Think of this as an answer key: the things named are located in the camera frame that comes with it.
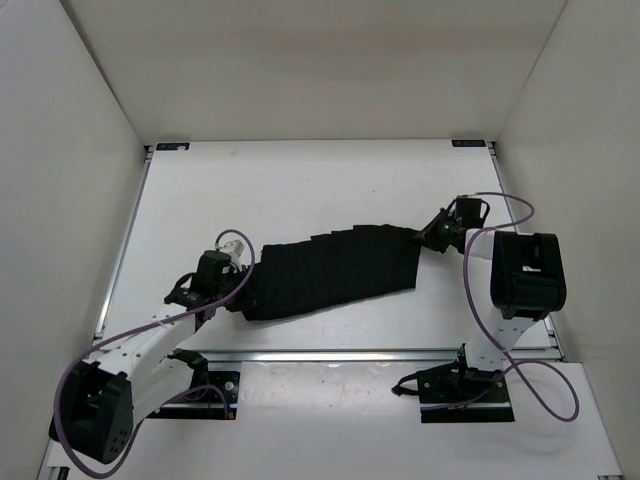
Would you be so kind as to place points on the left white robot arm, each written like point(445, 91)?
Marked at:
point(100, 403)

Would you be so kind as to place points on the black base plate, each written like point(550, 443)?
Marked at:
point(207, 404)
point(443, 402)

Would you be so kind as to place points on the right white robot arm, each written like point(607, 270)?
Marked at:
point(527, 283)

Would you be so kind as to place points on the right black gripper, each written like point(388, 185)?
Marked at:
point(426, 236)

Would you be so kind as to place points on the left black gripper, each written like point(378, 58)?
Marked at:
point(249, 298)

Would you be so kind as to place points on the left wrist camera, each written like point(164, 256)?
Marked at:
point(233, 250)

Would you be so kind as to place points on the right blue corner sticker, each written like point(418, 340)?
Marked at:
point(468, 143)

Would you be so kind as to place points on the left blue corner sticker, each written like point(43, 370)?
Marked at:
point(172, 146)

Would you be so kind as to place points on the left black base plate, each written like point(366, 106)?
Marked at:
point(207, 404)

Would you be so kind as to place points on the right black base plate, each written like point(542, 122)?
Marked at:
point(443, 402)

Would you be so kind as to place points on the black pleated skirt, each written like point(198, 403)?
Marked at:
point(334, 269)

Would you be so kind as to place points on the blue corner sticker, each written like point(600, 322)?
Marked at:
point(172, 146)
point(468, 143)

